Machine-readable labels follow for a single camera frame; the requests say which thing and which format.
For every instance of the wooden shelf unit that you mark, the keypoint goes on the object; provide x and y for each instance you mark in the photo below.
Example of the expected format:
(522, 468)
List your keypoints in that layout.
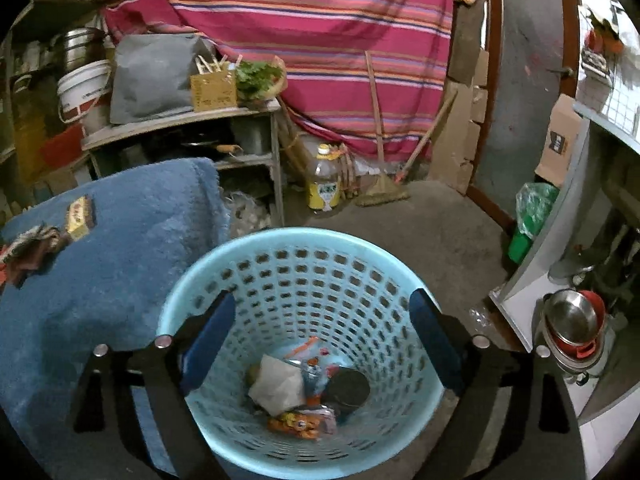
(50, 10)

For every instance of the labelled cardboard box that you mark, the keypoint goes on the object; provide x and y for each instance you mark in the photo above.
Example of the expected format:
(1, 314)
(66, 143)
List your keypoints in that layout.
(560, 132)

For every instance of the white plastic bucket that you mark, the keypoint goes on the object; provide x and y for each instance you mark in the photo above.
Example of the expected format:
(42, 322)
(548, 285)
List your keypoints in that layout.
(82, 90)

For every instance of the green plastic bag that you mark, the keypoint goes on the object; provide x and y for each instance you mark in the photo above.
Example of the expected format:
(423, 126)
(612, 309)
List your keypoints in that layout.
(537, 207)

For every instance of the grey cabinet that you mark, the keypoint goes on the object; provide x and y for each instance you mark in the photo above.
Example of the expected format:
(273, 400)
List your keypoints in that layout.
(555, 240)

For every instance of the green leafy vegetables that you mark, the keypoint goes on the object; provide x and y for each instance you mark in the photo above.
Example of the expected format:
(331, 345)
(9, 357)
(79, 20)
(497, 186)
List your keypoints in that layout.
(257, 77)

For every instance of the red striped cloth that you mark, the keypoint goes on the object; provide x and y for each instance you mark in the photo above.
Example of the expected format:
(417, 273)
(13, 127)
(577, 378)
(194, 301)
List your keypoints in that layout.
(300, 35)

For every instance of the red plastic basin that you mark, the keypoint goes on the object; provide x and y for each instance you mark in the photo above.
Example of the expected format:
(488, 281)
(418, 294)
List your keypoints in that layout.
(62, 147)

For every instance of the yellow brown patterned box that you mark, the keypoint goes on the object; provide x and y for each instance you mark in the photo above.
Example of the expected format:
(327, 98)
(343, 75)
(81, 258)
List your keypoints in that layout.
(77, 217)

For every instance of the steel pot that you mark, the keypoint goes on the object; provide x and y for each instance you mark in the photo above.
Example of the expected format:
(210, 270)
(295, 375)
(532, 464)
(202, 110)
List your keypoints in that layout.
(80, 50)

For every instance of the yellow cooking oil bottle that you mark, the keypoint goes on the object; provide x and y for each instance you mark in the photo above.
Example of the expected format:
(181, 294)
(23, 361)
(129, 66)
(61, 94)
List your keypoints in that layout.
(324, 182)

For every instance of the grey door with wooden frame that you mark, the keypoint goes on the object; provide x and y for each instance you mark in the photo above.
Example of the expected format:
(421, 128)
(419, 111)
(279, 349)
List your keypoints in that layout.
(530, 85)

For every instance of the stacked metal bowls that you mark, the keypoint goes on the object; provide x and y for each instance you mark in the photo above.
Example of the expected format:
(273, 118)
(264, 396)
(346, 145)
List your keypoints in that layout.
(597, 307)

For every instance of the blue fleece blanket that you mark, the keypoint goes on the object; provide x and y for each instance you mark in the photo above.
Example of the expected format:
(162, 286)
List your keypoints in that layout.
(125, 260)

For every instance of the light blue plastic basket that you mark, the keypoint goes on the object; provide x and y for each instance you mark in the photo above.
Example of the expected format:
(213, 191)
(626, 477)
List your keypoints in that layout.
(310, 280)

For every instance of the grey paper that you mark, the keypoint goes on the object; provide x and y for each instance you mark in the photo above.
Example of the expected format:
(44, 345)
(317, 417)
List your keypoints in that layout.
(275, 382)

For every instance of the steel bowl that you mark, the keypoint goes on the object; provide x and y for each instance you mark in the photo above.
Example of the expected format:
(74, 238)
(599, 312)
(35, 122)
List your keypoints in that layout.
(570, 317)

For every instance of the black round tin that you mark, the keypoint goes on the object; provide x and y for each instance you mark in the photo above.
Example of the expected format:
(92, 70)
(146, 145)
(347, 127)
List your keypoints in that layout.
(347, 387)

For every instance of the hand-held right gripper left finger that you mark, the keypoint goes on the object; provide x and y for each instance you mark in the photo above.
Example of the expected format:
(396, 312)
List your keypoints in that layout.
(210, 340)

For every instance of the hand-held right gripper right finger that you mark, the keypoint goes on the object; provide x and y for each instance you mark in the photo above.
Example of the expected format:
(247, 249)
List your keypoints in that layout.
(435, 340)

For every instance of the wooden broom stick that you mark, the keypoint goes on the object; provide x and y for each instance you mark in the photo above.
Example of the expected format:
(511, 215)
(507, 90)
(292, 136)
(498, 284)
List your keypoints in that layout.
(375, 110)

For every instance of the clear red-trimmed snack wrapper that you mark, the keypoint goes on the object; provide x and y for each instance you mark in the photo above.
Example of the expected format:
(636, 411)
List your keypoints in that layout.
(312, 360)

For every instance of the black snack packet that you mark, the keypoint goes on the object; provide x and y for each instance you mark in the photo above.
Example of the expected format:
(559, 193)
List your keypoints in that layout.
(35, 242)

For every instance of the green bucket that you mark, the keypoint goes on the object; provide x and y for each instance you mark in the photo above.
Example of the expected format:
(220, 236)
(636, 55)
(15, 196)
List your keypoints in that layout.
(520, 247)

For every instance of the grey cushion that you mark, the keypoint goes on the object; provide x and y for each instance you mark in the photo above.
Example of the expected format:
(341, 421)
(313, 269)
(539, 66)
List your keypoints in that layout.
(155, 80)

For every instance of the orange snack packet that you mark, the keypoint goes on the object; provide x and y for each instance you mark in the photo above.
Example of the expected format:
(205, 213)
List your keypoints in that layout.
(300, 422)

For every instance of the stack of cardboard sheets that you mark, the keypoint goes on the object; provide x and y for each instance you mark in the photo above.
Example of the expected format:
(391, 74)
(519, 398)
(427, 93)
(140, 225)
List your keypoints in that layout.
(460, 160)

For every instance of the wooden utensil holder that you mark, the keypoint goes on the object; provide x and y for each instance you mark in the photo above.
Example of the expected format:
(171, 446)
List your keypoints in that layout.
(214, 87)

